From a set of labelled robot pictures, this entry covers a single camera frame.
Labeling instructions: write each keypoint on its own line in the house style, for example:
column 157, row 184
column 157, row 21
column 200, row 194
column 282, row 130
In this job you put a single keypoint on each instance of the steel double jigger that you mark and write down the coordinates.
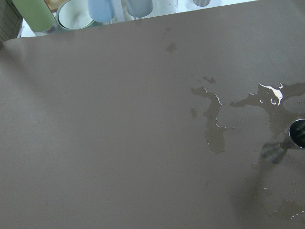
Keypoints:
column 295, row 139

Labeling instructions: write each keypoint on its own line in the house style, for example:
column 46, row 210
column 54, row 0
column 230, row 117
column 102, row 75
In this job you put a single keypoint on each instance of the grey blue cup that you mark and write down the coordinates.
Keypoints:
column 139, row 8

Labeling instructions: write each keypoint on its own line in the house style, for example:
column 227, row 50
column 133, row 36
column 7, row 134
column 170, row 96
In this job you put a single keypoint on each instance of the white bowl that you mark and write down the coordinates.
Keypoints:
column 74, row 15

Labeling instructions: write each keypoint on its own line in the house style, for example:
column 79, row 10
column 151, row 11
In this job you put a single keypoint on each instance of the green cup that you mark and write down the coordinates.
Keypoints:
column 36, row 13

